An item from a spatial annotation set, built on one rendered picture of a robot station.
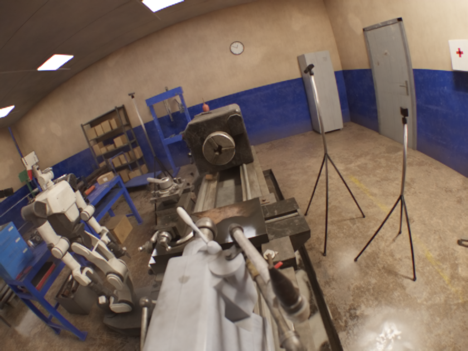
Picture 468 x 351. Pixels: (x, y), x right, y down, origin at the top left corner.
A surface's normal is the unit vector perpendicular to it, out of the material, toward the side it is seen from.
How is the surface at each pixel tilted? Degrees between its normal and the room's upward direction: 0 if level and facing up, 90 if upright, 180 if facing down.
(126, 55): 90
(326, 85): 90
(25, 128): 90
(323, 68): 90
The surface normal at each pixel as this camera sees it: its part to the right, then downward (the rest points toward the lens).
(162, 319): -0.28, -0.88
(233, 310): 0.01, 0.40
